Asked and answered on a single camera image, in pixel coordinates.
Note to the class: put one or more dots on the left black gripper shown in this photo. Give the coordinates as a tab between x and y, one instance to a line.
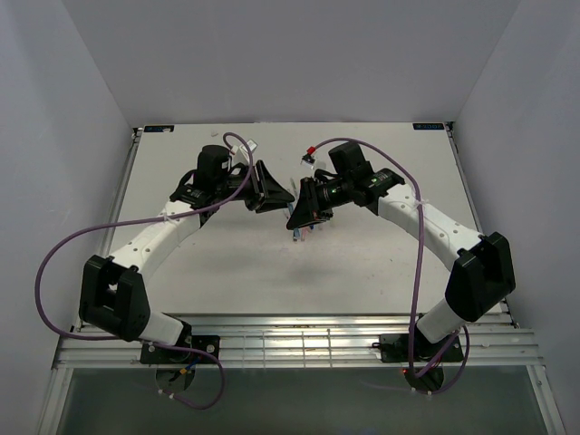
273	195

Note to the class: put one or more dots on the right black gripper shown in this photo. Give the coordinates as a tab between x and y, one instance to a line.
305	211

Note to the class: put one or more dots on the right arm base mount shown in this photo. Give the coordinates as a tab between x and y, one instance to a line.
394	348

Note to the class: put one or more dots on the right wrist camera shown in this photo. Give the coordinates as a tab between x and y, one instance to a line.
310	161

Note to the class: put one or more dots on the aluminium rail frame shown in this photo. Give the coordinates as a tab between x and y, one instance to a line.
311	342

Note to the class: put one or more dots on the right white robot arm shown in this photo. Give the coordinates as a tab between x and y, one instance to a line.
481	272

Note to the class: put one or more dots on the right blue corner label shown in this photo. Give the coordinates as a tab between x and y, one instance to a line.
428	126

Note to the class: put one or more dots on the left blue corner label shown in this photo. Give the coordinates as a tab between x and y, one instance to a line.
158	128

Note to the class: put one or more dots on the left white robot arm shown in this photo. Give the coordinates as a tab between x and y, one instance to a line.
113	294

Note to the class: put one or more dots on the blue corner label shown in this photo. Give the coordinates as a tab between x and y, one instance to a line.
428	126
158	128

